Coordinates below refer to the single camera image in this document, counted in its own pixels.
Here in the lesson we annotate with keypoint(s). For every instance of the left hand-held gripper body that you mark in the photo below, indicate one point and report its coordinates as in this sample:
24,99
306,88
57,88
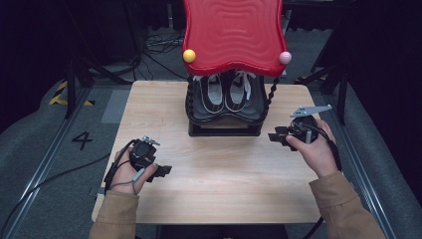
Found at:
142,154

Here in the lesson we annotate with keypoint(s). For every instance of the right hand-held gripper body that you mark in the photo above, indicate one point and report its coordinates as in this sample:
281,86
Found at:
303,127

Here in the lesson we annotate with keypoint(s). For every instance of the black white canvas sneaker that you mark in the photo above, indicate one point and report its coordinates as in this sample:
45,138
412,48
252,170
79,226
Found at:
212,93
237,94

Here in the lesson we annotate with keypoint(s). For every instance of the red and black shoe rack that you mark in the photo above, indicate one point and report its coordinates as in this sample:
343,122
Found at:
232,33

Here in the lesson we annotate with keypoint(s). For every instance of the person's left hand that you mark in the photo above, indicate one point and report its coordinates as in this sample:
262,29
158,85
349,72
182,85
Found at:
126,177

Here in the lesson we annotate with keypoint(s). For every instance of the person's right hand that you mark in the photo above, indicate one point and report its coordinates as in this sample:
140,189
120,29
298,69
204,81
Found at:
316,156

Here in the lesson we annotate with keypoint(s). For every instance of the black metal stand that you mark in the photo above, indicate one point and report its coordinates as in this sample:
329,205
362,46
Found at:
341,99
70,93

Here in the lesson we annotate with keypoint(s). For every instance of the grey tape strip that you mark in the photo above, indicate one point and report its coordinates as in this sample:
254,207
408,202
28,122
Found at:
96,191

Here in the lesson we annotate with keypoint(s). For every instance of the pink ball knob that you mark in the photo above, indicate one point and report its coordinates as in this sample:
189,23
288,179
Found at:
285,57

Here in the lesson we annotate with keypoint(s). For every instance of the yellow ball knob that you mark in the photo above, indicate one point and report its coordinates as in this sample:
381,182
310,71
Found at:
189,55

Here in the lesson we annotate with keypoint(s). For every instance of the metal floor rail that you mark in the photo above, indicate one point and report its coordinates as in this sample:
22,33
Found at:
43,169
365,186

